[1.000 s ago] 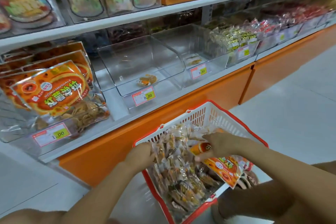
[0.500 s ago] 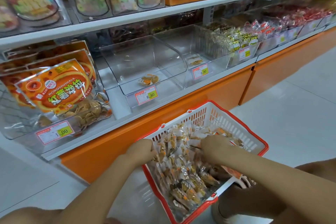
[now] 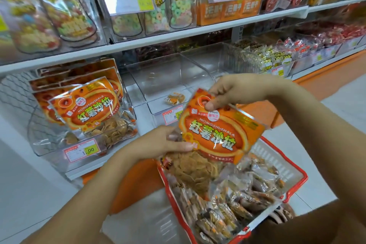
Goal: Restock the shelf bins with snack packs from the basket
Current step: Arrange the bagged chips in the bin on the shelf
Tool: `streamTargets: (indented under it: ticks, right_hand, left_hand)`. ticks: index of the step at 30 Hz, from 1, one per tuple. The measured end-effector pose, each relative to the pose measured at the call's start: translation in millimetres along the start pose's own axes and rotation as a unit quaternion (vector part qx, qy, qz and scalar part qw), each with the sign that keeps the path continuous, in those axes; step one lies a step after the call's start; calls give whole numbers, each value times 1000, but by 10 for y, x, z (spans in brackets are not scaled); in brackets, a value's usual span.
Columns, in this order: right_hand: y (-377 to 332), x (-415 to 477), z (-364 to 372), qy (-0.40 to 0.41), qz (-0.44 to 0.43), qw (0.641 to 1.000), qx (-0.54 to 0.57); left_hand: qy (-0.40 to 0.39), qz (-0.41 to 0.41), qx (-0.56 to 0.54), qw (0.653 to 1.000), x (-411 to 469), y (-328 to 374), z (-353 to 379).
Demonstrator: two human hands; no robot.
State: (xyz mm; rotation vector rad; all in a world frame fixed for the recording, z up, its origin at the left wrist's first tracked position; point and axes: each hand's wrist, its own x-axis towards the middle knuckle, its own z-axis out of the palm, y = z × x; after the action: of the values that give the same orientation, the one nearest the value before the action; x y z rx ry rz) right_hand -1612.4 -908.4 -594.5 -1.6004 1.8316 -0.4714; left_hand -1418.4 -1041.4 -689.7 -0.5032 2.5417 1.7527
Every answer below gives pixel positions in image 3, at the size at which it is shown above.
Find person's right hand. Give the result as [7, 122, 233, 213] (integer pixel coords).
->
[204, 73, 288, 112]

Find person's left hand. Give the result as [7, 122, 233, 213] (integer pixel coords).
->
[122, 125, 199, 169]

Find orange snack packet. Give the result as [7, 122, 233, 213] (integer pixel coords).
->
[161, 88, 266, 197]

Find white red-rimmed shopping basket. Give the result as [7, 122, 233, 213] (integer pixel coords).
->
[157, 136, 309, 244]

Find stack of orange packets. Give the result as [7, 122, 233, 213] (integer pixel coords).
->
[29, 58, 139, 151]

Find white snack shelf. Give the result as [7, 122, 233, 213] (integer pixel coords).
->
[0, 0, 366, 182]

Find pile of small brown snacks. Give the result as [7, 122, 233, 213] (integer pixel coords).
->
[170, 155, 296, 244]

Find person's left forearm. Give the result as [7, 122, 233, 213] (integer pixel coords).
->
[22, 149, 168, 244]

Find person's right forearm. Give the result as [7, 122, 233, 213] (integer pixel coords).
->
[273, 78, 366, 226]

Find yellow hamster snack packets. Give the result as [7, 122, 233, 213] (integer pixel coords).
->
[242, 42, 294, 74]

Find small orange wrapped snack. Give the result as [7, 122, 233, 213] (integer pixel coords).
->
[165, 92, 187, 107]

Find orange shelf base panel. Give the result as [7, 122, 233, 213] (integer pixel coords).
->
[82, 51, 366, 214]

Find person's right leg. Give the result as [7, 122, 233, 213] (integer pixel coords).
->
[245, 200, 366, 244]

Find white koala candy bag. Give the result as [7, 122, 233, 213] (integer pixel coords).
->
[134, 0, 172, 35]
[165, 0, 197, 30]
[94, 0, 145, 39]

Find yellow cat candy bag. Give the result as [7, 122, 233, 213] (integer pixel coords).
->
[0, 0, 61, 56]
[25, 0, 98, 45]

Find white wire mesh panel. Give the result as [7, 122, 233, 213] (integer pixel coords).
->
[0, 71, 42, 140]

